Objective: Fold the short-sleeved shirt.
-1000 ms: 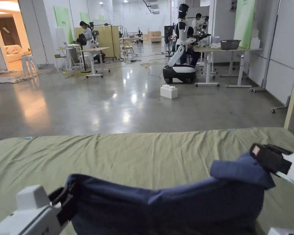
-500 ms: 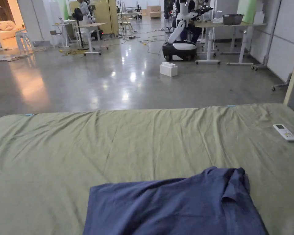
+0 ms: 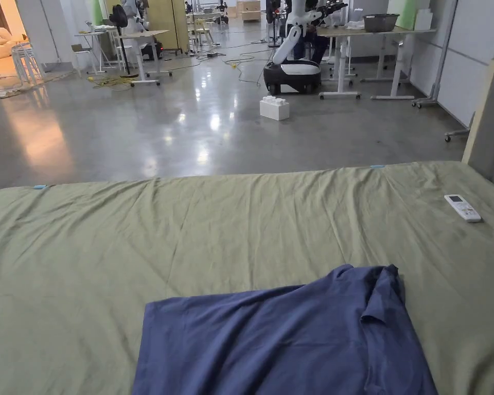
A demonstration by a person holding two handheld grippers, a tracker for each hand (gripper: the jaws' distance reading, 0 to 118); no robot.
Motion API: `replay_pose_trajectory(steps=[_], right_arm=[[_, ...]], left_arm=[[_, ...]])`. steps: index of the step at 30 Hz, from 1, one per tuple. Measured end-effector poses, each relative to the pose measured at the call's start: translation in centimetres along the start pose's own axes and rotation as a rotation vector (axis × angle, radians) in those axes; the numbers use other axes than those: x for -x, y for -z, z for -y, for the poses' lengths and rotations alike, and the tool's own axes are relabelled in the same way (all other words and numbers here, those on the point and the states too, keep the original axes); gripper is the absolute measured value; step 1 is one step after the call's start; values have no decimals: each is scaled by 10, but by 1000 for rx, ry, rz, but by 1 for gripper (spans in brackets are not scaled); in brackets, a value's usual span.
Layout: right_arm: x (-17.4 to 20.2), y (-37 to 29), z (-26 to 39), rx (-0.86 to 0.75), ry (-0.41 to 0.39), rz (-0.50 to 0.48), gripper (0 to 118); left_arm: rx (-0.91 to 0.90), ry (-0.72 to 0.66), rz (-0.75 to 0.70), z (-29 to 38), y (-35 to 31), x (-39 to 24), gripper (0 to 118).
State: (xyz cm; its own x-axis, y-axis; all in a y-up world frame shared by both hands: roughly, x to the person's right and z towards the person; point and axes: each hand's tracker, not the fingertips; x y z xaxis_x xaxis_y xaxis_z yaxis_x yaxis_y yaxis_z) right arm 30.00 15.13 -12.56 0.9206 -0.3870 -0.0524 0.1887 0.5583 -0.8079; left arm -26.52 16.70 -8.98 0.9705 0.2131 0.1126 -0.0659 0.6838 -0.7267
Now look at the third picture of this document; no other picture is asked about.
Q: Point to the bed with pale green sheet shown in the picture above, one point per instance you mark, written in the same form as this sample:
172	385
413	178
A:
238	230

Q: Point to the white brick-shaped block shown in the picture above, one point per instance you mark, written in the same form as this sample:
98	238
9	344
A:
274	108

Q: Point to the white wheeled robot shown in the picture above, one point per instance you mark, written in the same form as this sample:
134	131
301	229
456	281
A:
293	61

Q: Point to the dark blue shirt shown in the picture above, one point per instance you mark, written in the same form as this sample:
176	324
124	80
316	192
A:
271	341

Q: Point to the white height-adjustable desk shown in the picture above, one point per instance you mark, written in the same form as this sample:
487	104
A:
142	53

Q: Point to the wooden cabinet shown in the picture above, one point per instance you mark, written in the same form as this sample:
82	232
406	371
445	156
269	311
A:
249	10

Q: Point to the white desk with grey tub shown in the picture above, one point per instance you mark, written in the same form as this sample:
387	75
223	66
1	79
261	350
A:
370	45

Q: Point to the black standing fan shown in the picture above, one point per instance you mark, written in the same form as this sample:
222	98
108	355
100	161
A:
120	29

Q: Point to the white remote control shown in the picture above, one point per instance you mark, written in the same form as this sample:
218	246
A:
462	208

